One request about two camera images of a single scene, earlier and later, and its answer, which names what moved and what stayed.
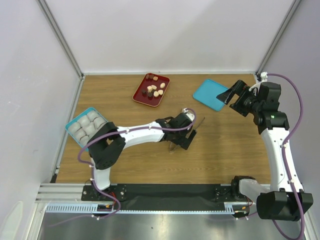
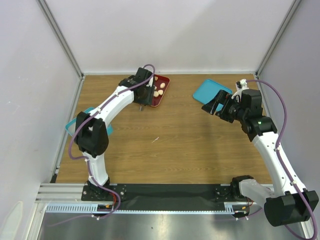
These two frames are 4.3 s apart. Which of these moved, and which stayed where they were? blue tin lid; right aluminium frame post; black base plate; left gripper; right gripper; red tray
Moved: left gripper; right gripper
Stayed: red tray; blue tin lid; black base plate; right aluminium frame post
